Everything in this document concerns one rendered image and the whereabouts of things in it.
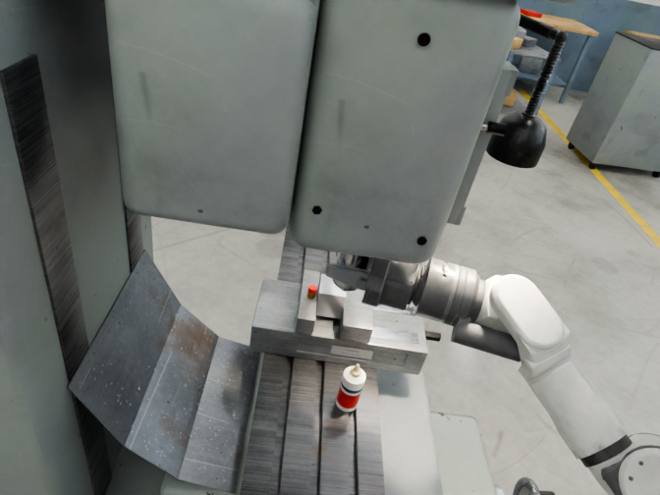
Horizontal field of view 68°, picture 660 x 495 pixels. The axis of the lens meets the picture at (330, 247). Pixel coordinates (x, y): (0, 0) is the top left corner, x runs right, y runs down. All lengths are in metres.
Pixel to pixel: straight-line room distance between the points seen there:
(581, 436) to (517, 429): 1.62
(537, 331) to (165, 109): 0.52
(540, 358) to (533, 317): 0.05
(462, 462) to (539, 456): 1.11
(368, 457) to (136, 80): 0.68
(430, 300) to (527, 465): 1.61
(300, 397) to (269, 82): 0.63
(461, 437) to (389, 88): 0.92
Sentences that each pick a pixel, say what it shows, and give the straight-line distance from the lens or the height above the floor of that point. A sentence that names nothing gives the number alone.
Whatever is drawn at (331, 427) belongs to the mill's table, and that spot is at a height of 0.92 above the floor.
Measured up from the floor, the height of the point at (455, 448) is 0.72.
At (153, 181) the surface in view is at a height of 1.40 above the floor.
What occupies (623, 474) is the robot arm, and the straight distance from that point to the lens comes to 0.69.
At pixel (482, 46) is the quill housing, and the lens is 0.51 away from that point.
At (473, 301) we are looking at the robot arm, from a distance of 0.71.
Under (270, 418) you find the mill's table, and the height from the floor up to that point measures 0.92.
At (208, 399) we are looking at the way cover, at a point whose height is 0.86.
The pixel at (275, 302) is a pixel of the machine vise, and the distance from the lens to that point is 1.02.
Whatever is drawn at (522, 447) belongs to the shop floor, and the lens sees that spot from 2.29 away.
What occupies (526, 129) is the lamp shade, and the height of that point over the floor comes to 1.47.
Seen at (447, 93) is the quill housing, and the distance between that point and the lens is 0.52.
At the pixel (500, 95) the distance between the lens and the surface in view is 0.62.
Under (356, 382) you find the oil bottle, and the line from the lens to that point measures 0.89.
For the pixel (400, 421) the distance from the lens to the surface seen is 1.07.
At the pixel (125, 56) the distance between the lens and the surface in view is 0.52.
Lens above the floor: 1.67
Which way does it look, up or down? 35 degrees down
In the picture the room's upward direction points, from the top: 12 degrees clockwise
